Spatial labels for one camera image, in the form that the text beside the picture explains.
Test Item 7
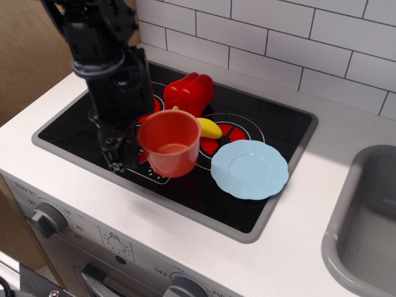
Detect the light blue plastic plate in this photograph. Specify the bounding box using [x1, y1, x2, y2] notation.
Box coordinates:
[210, 140, 289, 200]

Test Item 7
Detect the black device with screw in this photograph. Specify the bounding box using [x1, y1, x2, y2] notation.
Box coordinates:
[15, 263, 72, 297]

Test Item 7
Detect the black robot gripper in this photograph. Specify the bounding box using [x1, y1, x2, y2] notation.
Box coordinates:
[87, 46, 154, 173]

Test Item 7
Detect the red toy bell pepper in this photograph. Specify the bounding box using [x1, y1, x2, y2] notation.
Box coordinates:
[163, 72, 215, 118]

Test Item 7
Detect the orange plastic cup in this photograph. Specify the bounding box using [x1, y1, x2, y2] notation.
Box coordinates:
[137, 110, 201, 178]

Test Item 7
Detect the grey toy sink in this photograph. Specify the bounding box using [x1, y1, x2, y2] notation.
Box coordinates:
[321, 145, 395, 296]

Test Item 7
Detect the yellow toy banana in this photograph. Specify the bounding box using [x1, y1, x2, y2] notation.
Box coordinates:
[163, 109, 223, 142]

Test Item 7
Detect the grey timer knob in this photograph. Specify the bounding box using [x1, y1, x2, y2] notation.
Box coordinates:
[31, 203, 67, 239]

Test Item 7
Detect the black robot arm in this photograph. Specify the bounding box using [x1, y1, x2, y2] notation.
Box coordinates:
[42, 1, 155, 173]

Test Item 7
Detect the black toy stovetop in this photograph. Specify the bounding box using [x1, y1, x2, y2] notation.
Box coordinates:
[31, 55, 319, 244]

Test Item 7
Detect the grey oven knob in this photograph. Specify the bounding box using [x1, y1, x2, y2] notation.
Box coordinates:
[163, 277, 207, 297]

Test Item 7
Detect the wooden side panel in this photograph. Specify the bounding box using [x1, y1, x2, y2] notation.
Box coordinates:
[0, 0, 142, 127]

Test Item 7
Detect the grey oven door handle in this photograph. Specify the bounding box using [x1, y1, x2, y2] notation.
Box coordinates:
[80, 264, 123, 297]

